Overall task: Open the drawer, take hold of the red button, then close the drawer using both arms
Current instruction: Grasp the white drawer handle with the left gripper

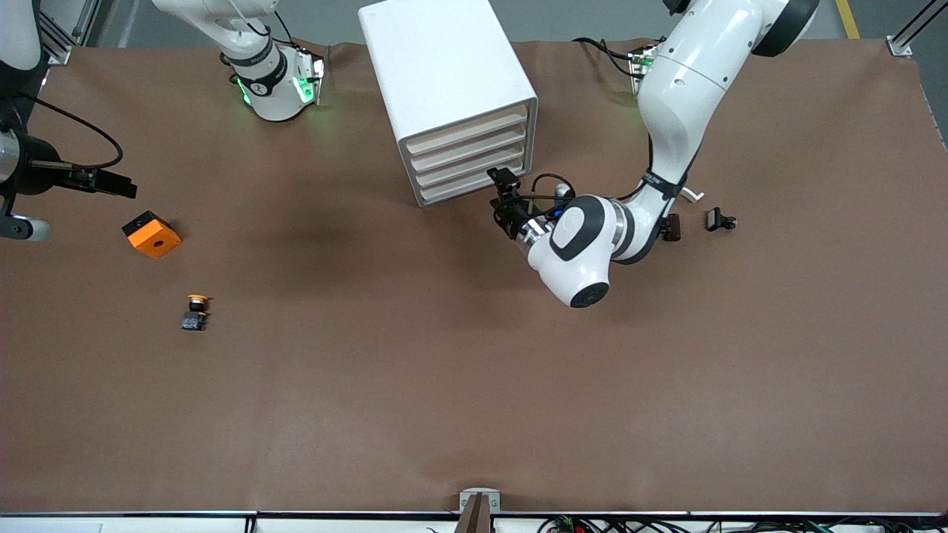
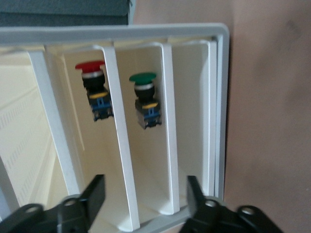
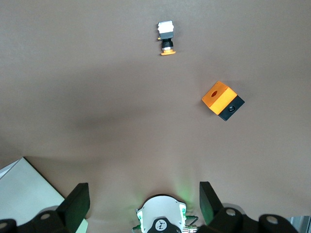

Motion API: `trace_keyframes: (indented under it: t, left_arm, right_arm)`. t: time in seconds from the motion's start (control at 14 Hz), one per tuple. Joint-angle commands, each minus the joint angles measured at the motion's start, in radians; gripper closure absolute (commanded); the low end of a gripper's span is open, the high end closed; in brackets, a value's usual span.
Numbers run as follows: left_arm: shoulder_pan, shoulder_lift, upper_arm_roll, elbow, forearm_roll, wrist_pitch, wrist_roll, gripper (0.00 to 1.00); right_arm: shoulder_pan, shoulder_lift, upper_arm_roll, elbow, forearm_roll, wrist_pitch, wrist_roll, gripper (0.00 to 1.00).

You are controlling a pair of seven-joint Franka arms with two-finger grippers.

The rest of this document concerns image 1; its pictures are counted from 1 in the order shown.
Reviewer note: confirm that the grey metal bracket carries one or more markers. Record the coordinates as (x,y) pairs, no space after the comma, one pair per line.
(466,503)

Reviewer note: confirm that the orange button housing box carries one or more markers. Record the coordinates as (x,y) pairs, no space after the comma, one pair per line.
(155,240)

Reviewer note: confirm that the brown table cover mat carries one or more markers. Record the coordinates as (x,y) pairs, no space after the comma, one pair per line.
(474,370)

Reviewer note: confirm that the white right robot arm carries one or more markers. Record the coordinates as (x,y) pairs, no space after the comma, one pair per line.
(274,100)

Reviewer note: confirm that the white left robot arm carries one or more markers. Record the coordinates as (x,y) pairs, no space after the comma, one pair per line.
(681,96)

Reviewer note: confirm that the white plastic drawer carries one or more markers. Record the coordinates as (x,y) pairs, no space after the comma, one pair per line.
(474,182)
(466,135)
(468,151)
(470,167)

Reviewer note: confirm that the white drawer cabinet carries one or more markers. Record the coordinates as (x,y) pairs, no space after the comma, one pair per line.
(437,66)

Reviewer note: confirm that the brown camera post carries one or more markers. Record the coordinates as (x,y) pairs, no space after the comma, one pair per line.
(475,518)

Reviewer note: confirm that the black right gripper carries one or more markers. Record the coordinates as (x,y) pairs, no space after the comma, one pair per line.
(43,175)

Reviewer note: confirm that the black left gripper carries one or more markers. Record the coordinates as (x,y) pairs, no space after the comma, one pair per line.
(515,217)

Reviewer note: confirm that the yellow push button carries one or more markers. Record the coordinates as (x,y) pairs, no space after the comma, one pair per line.
(195,320)

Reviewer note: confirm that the small black switch component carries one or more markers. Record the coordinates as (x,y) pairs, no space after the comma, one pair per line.
(715,219)

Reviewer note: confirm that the aluminium frame strut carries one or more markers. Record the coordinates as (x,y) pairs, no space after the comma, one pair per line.
(63,53)
(900,48)

